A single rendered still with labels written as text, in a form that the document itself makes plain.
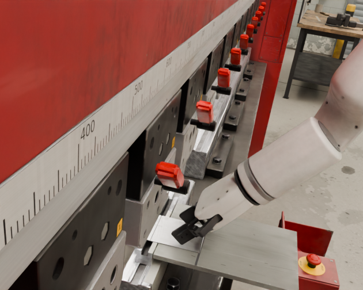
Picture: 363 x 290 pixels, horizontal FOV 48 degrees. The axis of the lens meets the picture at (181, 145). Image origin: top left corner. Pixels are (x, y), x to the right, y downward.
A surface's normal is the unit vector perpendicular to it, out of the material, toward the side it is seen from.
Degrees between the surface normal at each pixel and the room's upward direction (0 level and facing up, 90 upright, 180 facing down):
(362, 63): 68
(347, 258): 0
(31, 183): 90
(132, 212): 90
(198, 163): 90
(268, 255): 0
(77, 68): 90
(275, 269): 0
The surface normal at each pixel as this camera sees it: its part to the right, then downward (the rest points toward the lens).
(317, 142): -0.48, 0.05
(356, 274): 0.12, -0.89
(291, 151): -0.60, -0.16
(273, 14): -0.23, 0.40
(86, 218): 0.97, 0.21
